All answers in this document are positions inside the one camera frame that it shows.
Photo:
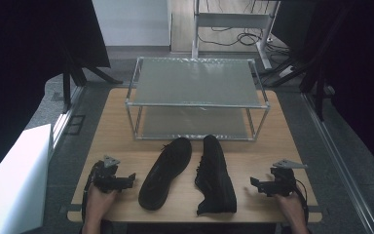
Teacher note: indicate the black curtain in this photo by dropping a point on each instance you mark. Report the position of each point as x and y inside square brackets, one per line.
[357, 71]
[22, 65]

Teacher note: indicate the person's right hand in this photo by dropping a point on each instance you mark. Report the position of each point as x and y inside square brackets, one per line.
[290, 208]

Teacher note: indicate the white box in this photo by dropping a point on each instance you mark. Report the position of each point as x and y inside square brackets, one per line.
[13, 182]

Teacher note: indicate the grey two-tier shoe rack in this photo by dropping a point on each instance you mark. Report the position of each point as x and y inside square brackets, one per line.
[194, 84]

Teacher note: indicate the black shoe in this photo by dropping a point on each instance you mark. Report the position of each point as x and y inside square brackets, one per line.
[165, 175]
[216, 178]

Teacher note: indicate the metal floor rail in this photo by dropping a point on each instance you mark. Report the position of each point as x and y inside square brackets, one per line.
[65, 117]
[341, 162]

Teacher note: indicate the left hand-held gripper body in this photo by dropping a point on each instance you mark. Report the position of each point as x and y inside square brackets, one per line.
[105, 178]

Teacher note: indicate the white metal desk frame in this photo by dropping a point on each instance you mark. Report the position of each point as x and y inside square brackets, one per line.
[230, 20]

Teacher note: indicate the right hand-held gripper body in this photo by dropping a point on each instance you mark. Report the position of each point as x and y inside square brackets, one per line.
[284, 182]

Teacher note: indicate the black stand legs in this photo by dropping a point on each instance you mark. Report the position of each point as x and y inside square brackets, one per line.
[74, 76]
[308, 74]

